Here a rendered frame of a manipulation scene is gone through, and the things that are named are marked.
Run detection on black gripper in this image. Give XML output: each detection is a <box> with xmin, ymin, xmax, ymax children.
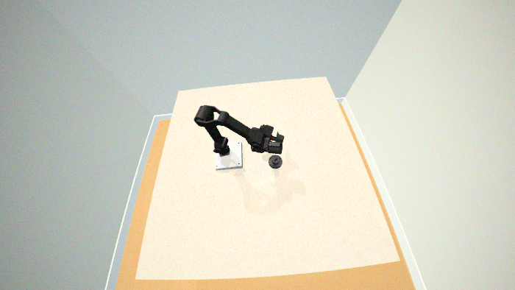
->
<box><xmin>251</xmin><ymin>127</ymin><xmax>285</xmax><ymax>143</ymax></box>

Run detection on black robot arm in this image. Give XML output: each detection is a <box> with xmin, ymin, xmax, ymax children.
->
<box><xmin>193</xmin><ymin>105</ymin><xmax>283</xmax><ymax>157</ymax></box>

